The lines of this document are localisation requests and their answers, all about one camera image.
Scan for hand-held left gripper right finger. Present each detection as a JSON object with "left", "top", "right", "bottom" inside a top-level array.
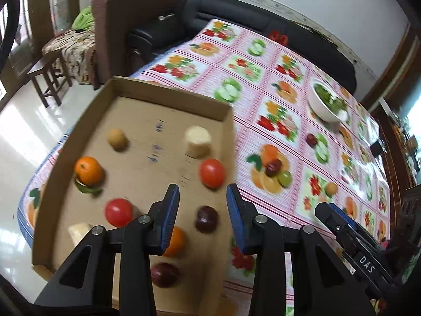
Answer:
[{"left": 226, "top": 183, "right": 375, "bottom": 316}]

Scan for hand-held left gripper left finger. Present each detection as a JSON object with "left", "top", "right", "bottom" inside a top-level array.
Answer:
[{"left": 33, "top": 184, "right": 181, "bottom": 316}]

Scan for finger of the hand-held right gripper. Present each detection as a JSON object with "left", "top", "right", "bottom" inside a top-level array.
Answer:
[
  {"left": 315, "top": 202, "right": 375, "bottom": 255},
  {"left": 332, "top": 203, "right": 384, "bottom": 249}
]

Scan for orange mandarin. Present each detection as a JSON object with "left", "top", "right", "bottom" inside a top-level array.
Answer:
[{"left": 163, "top": 225, "right": 186, "bottom": 258}]

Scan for purple plum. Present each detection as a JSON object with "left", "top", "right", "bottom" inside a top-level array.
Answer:
[{"left": 195, "top": 206, "right": 219, "bottom": 234}]

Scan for red tomato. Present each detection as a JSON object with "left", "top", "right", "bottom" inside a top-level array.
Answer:
[
  {"left": 199, "top": 159, "right": 226, "bottom": 190},
  {"left": 104, "top": 198, "right": 135, "bottom": 228}
]

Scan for dark red plum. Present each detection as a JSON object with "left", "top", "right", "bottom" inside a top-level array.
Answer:
[{"left": 151, "top": 262, "right": 180, "bottom": 288}]

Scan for shallow cardboard box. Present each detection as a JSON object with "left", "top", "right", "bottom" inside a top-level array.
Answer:
[{"left": 31, "top": 76, "right": 235, "bottom": 316}]

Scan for mandarin with green stem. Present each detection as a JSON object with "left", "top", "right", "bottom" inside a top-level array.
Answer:
[{"left": 74, "top": 156, "right": 106, "bottom": 197}]

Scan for dark red jujube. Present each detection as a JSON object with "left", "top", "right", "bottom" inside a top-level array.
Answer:
[{"left": 265, "top": 159, "right": 283, "bottom": 177}]

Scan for fruit printed pink tablecloth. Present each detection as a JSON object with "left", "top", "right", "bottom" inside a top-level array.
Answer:
[{"left": 18, "top": 18, "right": 400, "bottom": 316}]

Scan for small black device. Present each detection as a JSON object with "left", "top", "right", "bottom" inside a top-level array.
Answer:
[{"left": 370, "top": 138, "right": 387, "bottom": 155}]

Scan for white bowl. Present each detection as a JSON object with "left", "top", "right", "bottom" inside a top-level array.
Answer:
[{"left": 307, "top": 78, "right": 350, "bottom": 123}]

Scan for green leafy vegetables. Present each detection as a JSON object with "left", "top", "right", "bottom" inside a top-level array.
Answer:
[{"left": 314, "top": 84, "right": 347, "bottom": 114}]

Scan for small red object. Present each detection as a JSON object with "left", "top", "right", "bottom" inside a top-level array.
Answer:
[{"left": 268, "top": 30, "right": 290, "bottom": 45}]

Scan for floral blanket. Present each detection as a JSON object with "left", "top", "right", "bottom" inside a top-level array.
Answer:
[{"left": 42, "top": 28, "right": 97, "bottom": 83}]

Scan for small wooden stool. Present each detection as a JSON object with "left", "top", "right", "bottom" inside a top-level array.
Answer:
[{"left": 26, "top": 51, "right": 73, "bottom": 107}]

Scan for black leather sofa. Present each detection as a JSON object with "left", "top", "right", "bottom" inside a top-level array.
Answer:
[{"left": 128, "top": 0, "right": 357, "bottom": 94}]

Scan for brown armchair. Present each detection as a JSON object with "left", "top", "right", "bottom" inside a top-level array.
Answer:
[{"left": 91, "top": 0, "right": 184, "bottom": 89}]

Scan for green cloth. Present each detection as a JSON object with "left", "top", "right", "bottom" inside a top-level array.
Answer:
[{"left": 72, "top": 6, "right": 96, "bottom": 31}]

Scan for wooden door with glass panes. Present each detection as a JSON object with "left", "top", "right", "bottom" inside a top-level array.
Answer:
[{"left": 0, "top": 0, "right": 81, "bottom": 83}]

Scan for wooden door frame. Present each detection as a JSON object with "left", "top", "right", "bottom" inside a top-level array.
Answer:
[{"left": 362, "top": 23, "right": 421, "bottom": 112}]

